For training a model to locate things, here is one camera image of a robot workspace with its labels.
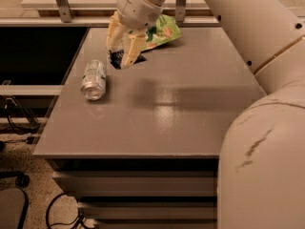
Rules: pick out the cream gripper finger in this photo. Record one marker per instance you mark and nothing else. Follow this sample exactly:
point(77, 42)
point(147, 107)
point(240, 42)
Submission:
point(133, 44)
point(116, 31)

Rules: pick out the middle metal bracket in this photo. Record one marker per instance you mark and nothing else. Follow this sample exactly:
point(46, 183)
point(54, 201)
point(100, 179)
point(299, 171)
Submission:
point(180, 10)

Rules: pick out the left metal bracket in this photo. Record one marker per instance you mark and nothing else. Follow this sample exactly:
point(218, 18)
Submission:
point(64, 10)

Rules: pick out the silver green 7up can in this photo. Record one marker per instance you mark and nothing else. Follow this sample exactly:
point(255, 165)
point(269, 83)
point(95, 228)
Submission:
point(94, 80)

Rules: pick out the blue rxbar blueberry bar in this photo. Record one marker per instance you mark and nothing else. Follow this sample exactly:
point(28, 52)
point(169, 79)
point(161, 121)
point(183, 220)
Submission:
point(116, 59)

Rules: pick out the top grey drawer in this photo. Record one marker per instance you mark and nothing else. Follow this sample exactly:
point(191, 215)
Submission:
point(137, 184)

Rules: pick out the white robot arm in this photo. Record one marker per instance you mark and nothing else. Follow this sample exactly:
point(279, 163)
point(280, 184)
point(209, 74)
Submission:
point(261, 169)

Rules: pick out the grey drawer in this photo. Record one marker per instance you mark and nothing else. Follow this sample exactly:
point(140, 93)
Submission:
point(149, 210)
point(137, 184)

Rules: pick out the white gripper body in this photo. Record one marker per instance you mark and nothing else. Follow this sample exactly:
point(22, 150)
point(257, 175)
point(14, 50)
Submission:
point(137, 8)

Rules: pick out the metal bracket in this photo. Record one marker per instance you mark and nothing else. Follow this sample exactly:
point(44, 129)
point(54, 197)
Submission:
point(180, 10)
point(64, 10)

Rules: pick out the black office chair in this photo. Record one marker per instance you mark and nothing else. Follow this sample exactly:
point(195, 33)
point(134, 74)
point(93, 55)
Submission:
point(14, 202)

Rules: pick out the green chip bag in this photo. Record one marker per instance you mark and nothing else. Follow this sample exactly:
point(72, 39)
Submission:
point(165, 30)

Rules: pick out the grey drawer cabinet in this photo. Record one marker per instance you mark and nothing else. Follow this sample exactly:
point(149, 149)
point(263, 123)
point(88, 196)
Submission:
point(168, 113)

